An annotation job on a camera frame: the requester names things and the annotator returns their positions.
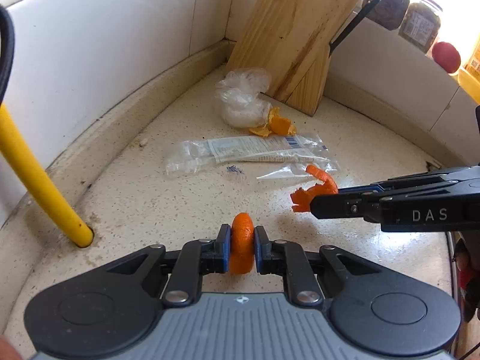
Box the yellow gas pipe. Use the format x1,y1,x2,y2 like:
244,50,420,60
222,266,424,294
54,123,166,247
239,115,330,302
1,106,94,248

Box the glass jar with label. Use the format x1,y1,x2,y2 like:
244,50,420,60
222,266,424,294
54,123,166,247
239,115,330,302
399,0,443,54

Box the black scissors in block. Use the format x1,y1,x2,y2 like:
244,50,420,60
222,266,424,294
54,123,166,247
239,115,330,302
329,0,382,55

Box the orange peel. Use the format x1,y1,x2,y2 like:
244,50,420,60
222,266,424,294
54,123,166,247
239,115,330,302
249,107,297,137
229,212,255,275
290,164,338,213

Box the clear bag near block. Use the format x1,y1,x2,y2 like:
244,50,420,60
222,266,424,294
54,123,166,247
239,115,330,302
215,67,272,128

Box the clear printed plastic wrapper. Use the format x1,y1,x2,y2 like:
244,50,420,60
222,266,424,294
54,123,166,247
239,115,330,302
164,133,340,179

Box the red round fruit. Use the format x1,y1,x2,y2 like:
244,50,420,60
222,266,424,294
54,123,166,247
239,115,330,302
432,41,461,74

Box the black braided cable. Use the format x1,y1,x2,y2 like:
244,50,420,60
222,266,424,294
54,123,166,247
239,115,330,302
0,5,17,103

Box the wooden knife block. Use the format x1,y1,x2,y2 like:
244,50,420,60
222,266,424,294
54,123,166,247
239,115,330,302
226,0,360,116

